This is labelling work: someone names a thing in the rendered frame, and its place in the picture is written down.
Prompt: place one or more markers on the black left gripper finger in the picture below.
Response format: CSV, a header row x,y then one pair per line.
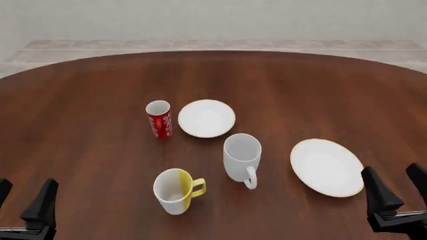
x,y
4,188
41,203

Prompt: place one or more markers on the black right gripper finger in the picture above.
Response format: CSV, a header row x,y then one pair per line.
x,y
417,178
378,192

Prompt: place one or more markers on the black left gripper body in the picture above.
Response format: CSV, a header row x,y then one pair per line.
x,y
30,233

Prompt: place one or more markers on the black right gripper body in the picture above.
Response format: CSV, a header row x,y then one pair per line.
x,y
398,222

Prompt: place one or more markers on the large white plate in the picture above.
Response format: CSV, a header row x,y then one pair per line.
x,y
325,167

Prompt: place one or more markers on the white and yellow mug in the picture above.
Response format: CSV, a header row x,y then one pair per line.
x,y
173,192

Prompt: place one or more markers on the red patterned mug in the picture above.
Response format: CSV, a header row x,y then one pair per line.
x,y
161,125

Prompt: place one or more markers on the small white plate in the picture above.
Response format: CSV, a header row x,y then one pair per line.
x,y
206,118

